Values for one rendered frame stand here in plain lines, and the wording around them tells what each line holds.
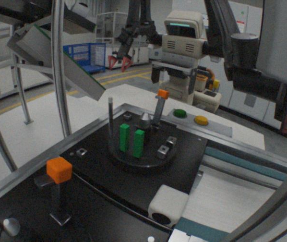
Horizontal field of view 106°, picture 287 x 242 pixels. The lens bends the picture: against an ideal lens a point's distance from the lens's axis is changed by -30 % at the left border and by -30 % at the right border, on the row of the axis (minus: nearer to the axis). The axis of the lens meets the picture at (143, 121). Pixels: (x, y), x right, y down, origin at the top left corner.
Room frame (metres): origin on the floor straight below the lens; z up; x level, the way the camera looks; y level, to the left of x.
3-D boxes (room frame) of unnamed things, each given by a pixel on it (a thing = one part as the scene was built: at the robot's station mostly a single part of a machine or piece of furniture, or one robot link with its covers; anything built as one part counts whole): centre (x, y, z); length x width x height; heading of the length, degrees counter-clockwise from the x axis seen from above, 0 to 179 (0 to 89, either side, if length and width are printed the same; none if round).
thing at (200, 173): (0.19, -0.12, 0.95); 0.01 x 0.01 x 0.04; 64
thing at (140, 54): (6.57, 1.17, 1.13); 2.26 x 1.36 x 2.25; 146
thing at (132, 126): (0.24, 0.00, 0.98); 0.14 x 0.14 x 0.02
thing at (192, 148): (0.24, 0.00, 0.96); 0.24 x 0.24 x 0.02; 64
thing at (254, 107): (2.70, -2.17, 1.12); 0.80 x 0.54 x 2.25; 56
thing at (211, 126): (0.40, -0.17, 0.93); 0.21 x 0.07 x 0.06; 64
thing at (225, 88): (3.18, -1.44, 1.12); 0.94 x 0.54 x 2.25; 56
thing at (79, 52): (4.67, 2.10, 0.49); 1.26 x 0.87 x 0.98; 148
